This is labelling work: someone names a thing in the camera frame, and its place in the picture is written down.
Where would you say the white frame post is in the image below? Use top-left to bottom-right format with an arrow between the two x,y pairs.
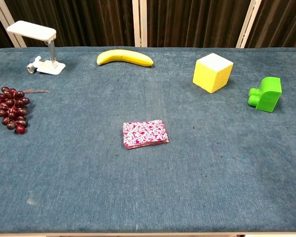
0,0 -> 28,48
132,0 -> 148,47
236,0 -> 262,49

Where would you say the blue fabric table cloth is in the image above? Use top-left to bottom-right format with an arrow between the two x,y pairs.
0,46 -> 296,234

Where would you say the yellow banana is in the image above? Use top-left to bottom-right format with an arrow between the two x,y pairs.
96,49 -> 154,67

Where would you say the dark red grape bunch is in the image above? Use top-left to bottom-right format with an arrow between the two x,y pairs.
0,86 -> 50,135

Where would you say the yellow cube block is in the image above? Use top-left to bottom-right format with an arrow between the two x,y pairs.
192,53 -> 234,94

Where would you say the green plastic building block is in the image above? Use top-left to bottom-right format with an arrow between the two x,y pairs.
248,77 -> 283,113

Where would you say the pink sponge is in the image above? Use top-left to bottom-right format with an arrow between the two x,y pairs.
122,119 -> 170,150

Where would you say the white folding phone stand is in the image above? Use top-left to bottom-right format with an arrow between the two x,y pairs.
6,20 -> 66,76

